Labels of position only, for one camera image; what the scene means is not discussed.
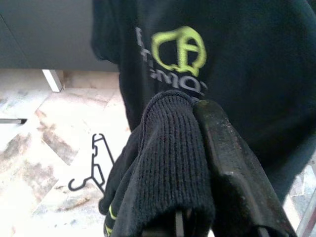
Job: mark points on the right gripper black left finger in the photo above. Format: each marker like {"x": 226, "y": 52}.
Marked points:
{"x": 172, "y": 148}

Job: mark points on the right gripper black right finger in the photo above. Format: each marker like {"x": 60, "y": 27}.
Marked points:
{"x": 227, "y": 153}

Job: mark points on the black shirt with green logo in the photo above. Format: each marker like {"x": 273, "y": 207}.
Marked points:
{"x": 247, "y": 61}

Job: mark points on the silver clothes rack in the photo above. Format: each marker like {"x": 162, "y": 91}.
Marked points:
{"x": 10, "y": 121}

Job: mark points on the black TV cabinet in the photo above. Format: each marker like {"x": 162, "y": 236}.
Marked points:
{"x": 49, "y": 37}

